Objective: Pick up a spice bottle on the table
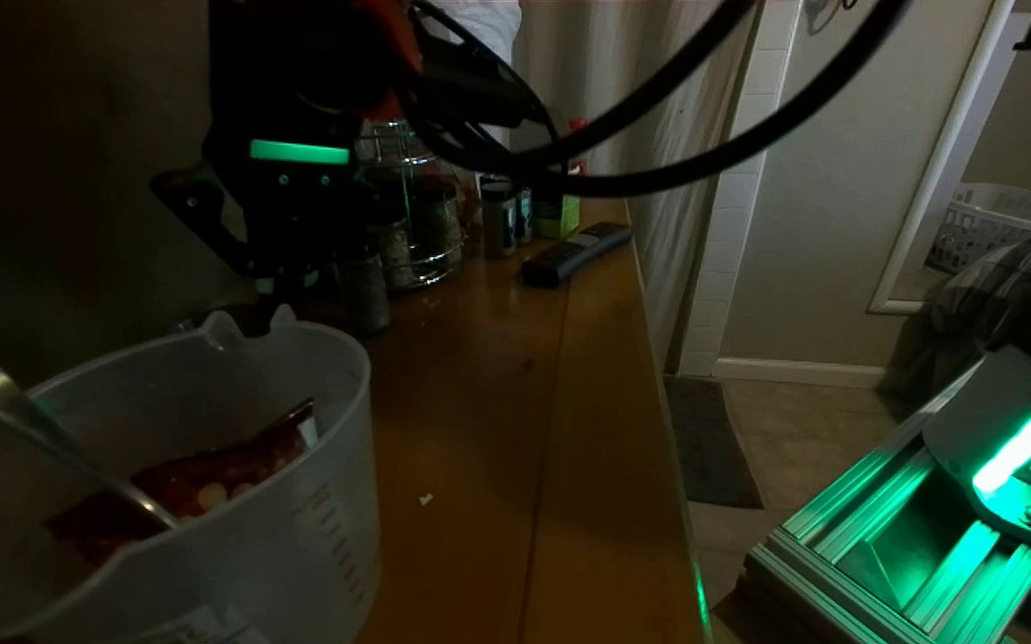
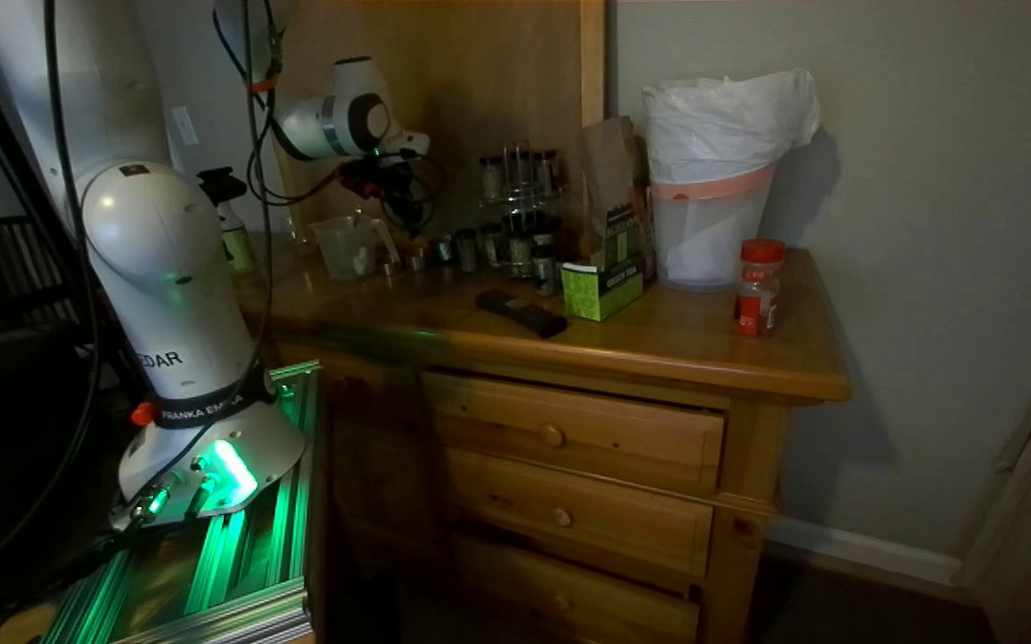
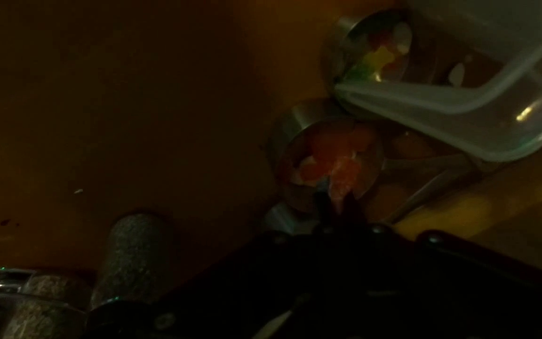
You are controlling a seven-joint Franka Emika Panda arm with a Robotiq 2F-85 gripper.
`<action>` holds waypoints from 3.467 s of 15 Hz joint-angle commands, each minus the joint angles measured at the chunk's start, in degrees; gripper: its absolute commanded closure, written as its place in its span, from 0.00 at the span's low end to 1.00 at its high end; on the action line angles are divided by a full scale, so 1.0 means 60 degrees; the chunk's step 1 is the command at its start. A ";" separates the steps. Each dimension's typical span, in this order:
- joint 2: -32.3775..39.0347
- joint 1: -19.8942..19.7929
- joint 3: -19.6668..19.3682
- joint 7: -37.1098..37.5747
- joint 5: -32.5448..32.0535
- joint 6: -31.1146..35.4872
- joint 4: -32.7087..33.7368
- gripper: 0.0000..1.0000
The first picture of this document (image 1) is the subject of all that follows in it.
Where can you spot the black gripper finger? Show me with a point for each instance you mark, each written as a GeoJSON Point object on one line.
{"type": "Point", "coordinates": [214, 214]}
{"type": "Point", "coordinates": [373, 245]}

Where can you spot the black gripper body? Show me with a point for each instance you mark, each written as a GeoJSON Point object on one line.
{"type": "Point", "coordinates": [294, 202]}

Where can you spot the small dark spice bottle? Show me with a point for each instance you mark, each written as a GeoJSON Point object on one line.
{"type": "Point", "coordinates": [364, 304]}

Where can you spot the dark spice jar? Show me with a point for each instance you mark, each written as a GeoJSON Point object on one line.
{"type": "Point", "coordinates": [494, 220]}
{"type": "Point", "coordinates": [523, 214]}

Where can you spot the green cardboard box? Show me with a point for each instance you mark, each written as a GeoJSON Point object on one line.
{"type": "Point", "coordinates": [558, 214]}

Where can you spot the black remote control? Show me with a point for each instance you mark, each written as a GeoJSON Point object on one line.
{"type": "Point", "coordinates": [574, 253]}

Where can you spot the wooden dresser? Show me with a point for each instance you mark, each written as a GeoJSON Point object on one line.
{"type": "Point", "coordinates": [539, 451]}

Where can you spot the metal spoon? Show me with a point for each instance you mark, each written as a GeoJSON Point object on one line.
{"type": "Point", "coordinates": [26, 417]}

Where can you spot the clear plastic measuring cup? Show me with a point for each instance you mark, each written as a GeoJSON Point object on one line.
{"type": "Point", "coordinates": [302, 536]}

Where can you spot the dark floor mat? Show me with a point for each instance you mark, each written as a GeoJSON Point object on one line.
{"type": "Point", "coordinates": [709, 442]}

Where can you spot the white baseboard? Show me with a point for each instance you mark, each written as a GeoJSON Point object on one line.
{"type": "Point", "coordinates": [795, 369]}

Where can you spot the white framed doorway trim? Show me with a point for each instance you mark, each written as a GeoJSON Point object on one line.
{"type": "Point", "coordinates": [946, 156]}

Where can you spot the grey plaid blanket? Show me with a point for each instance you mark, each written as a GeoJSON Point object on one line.
{"type": "Point", "coordinates": [975, 310]}

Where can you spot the white door frame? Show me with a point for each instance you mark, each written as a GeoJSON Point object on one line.
{"type": "Point", "coordinates": [730, 236]}

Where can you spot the aluminium profile robot base frame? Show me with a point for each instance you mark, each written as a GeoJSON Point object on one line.
{"type": "Point", "coordinates": [885, 558]}

